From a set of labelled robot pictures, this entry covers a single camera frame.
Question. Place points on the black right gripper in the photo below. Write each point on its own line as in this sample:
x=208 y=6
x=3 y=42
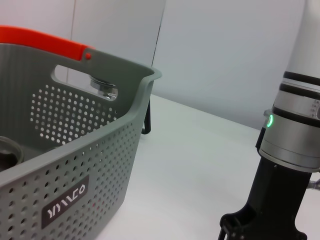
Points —
x=275 y=200

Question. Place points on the glass teacup with black sleeve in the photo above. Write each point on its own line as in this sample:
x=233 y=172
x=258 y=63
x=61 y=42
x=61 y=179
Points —
x=10 y=155

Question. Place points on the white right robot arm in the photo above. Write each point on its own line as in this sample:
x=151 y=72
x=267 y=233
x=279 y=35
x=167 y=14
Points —
x=295 y=112

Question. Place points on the grey perforated storage basket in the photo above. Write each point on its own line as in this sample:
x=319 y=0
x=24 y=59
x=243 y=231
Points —
x=75 y=162

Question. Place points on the silver right gripper connector post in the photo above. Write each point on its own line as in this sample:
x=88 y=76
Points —
x=313 y=185

